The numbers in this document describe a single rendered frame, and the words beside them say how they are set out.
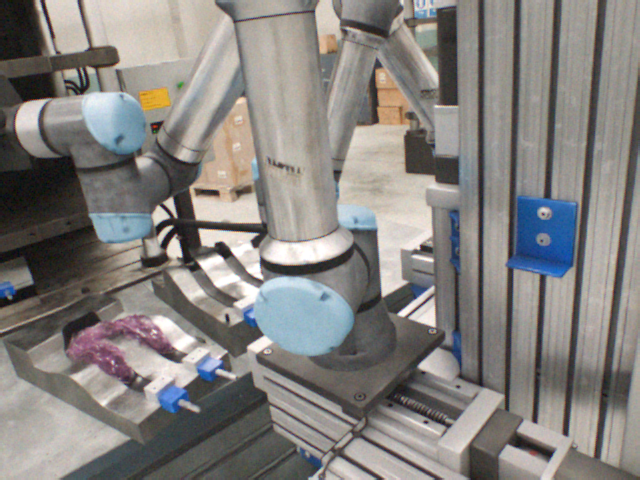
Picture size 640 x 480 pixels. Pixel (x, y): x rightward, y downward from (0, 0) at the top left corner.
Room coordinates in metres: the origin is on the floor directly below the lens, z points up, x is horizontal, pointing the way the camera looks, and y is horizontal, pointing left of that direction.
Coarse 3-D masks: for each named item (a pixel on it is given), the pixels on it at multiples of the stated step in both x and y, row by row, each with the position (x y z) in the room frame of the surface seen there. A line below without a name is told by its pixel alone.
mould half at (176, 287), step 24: (240, 240) 1.48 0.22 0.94; (192, 264) 1.51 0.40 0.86; (216, 264) 1.35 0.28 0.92; (168, 288) 1.33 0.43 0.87; (192, 288) 1.26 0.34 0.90; (240, 288) 1.25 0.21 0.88; (192, 312) 1.22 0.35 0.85; (216, 312) 1.13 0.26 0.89; (216, 336) 1.12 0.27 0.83; (240, 336) 1.06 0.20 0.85
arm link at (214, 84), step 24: (216, 24) 0.71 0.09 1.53; (216, 48) 0.70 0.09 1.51; (192, 72) 0.73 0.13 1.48; (216, 72) 0.71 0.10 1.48; (240, 72) 0.71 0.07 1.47; (192, 96) 0.72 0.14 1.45; (216, 96) 0.71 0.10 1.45; (240, 96) 0.75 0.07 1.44; (168, 120) 0.75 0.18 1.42; (192, 120) 0.72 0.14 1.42; (216, 120) 0.73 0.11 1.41; (168, 144) 0.74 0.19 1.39; (192, 144) 0.73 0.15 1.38; (168, 168) 0.74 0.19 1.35; (192, 168) 0.76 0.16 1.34
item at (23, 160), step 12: (12, 108) 0.69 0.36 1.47; (12, 120) 0.67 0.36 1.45; (0, 132) 0.70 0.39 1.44; (12, 132) 0.67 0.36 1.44; (0, 144) 0.70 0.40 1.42; (12, 144) 0.67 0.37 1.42; (0, 156) 0.70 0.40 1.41; (12, 156) 0.69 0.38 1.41; (24, 156) 0.68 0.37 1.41; (0, 168) 0.70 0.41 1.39; (12, 168) 0.69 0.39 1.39; (24, 168) 0.68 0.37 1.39; (36, 168) 0.69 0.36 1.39
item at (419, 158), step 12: (408, 0) 5.13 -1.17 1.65; (408, 12) 5.13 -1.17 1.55; (408, 24) 5.11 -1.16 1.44; (420, 24) 5.02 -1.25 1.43; (432, 48) 5.22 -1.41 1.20; (408, 132) 5.15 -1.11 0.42; (420, 132) 5.11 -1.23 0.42; (408, 144) 5.12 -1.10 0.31; (420, 144) 5.03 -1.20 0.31; (408, 156) 5.12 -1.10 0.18; (420, 156) 5.03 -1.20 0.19; (432, 156) 4.94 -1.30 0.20; (408, 168) 5.13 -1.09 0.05; (420, 168) 5.04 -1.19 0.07; (432, 168) 4.94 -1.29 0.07
